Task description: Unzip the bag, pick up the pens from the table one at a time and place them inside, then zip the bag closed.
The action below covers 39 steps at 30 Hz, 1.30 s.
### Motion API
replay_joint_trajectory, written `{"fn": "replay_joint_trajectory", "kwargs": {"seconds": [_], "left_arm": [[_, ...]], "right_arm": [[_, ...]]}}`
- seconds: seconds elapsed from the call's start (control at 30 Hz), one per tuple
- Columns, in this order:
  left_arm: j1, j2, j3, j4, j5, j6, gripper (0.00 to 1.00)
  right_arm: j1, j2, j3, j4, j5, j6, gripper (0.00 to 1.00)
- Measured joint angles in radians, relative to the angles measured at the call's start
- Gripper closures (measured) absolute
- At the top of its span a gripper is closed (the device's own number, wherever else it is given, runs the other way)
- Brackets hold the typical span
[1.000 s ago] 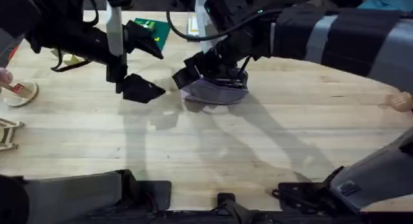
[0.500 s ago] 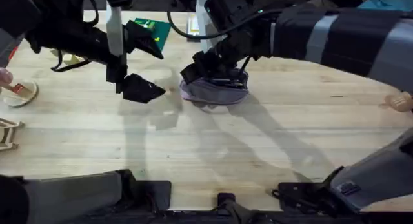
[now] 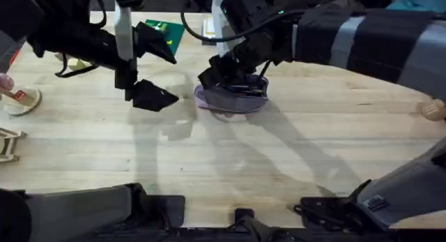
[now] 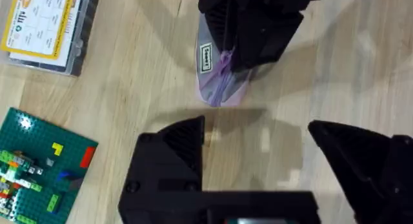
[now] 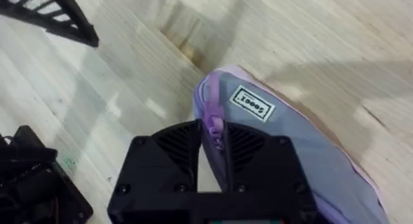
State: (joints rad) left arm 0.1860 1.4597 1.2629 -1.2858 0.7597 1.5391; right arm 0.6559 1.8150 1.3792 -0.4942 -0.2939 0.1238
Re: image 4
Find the clear plastic parts box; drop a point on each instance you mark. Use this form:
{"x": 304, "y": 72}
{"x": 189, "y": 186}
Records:
{"x": 42, "y": 24}

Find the green board with toy blocks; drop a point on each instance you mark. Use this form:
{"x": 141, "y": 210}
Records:
{"x": 38, "y": 166}

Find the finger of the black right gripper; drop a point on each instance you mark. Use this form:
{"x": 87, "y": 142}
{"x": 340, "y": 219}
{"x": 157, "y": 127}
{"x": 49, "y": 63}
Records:
{"x": 219, "y": 27}
{"x": 261, "y": 40}

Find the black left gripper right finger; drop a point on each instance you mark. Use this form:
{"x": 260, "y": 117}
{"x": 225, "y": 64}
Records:
{"x": 377, "y": 175}

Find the purple soft zip bag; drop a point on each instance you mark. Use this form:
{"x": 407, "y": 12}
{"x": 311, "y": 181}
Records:
{"x": 216, "y": 85}

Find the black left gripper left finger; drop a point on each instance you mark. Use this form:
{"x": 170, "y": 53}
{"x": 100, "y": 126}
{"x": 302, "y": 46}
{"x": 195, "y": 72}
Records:
{"x": 161, "y": 166}

